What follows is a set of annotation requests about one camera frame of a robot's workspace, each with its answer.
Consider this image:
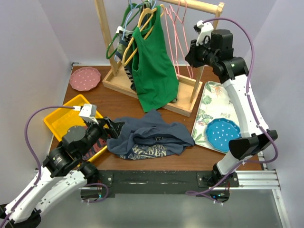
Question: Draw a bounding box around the pink dotted plate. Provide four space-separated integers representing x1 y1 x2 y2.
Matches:
69 66 101 92

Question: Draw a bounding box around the purple cable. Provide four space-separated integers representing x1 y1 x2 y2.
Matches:
185 18 279 199
0 105 79 226

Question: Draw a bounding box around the floral patterned tray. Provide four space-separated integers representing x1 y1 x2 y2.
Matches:
191 81 239 151

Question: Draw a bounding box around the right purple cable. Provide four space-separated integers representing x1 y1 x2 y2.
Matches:
185 18 279 199

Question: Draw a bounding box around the green plastic hanger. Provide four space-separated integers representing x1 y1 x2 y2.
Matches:
106 1 141 60

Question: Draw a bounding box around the zebra striped garment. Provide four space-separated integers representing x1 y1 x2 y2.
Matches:
120 30 136 91

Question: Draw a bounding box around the green tank top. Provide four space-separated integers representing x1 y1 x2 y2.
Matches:
132 5 179 113

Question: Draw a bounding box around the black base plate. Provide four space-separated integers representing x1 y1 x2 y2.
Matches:
80 170 239 199

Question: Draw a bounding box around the wooden clothes rack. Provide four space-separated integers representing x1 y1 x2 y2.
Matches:
95 0 225 117

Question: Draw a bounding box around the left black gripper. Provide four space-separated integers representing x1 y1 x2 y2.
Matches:
78 115 124 157

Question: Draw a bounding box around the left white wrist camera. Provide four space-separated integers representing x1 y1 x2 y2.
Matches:
73 104 98 124

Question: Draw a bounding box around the red tank top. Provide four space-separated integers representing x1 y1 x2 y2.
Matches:
83 139 107 162

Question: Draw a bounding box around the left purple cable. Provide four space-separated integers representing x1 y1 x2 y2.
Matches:
0 105 79 226

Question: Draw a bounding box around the blue grey tank top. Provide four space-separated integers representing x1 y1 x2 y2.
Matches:
106 110 195 160

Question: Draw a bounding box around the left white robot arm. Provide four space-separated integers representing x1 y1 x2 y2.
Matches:
0 117 124 228

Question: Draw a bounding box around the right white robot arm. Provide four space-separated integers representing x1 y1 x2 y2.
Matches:
185 29 278 187

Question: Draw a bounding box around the olive green garment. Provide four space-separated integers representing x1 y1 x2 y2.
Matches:
115 39 129 60

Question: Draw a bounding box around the pink wire hanger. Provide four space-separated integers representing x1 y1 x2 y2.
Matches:
164 1 186 79
176 0 194 79

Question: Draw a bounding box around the light blue plastic hanger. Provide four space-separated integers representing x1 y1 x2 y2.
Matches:
114 0 156 62

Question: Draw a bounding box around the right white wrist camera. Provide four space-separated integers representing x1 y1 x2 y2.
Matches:
193 20 214 46

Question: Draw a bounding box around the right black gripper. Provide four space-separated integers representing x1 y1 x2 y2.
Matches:
185 38 218 68

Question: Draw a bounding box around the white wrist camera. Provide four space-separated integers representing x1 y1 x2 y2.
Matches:
73 104 98 124
193 20 214 46

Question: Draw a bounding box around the blue dotted plate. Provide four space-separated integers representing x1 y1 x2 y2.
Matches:
205 118 241 153

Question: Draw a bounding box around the yellow plastic hanger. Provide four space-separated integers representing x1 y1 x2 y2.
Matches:
122 4 165 67

